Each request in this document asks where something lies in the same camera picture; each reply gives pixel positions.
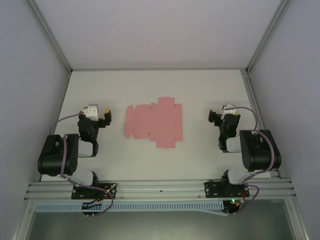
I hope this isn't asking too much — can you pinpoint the pink paper box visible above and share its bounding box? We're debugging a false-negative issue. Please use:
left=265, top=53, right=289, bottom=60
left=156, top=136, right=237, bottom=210
left=123, top=96, right=184, bottom=150

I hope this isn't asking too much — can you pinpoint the black controller board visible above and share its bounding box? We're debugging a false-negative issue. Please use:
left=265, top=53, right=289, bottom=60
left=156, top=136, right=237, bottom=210
left=81, top=202, right=104, bottom=218
left=223, top=198, right=241, bottom=216

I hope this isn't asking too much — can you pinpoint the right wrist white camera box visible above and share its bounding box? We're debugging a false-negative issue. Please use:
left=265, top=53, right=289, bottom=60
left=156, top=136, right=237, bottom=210
left=221, top=103, right=238, bottom=116

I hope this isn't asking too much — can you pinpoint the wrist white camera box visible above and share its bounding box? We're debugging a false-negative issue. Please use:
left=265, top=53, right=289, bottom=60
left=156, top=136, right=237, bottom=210
left=221, top=103, right=238, bottom=116
left=81, top=104, right=100, bottom=121

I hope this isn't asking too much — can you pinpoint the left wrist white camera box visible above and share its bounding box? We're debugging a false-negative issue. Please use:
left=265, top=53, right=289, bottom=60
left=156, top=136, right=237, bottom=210
left=81, top=104, right=100, bottom=121

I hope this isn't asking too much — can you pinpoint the aluminium side rail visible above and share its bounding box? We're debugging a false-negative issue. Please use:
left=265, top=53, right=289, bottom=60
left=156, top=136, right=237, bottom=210
left=241, top=69, right=283, bottom=179

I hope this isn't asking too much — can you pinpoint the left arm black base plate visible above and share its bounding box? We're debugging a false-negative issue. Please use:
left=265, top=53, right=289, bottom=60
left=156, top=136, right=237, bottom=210
left=71, top=182, right=118, bottom=200

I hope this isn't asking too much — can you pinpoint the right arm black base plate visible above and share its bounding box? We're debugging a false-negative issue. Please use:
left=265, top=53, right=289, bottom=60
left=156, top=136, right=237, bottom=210
left=204, top=179, right=251, bottom=199

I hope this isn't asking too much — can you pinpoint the aluminium mounting rail beam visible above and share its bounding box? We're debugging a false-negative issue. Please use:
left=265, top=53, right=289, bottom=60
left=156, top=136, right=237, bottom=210
left=24, top=177, right=296, bottom=201

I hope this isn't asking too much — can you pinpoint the aluminium frame corner post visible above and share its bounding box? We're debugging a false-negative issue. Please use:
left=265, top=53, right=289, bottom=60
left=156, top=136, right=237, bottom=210
left=26, top=0, right=74, bottom=74
left=245, top=0, right=293, bottom=75

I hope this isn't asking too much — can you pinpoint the white slotted cable duct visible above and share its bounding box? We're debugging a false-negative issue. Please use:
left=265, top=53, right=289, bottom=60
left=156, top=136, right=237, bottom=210
left=34, top=201, right=225, bottom=213

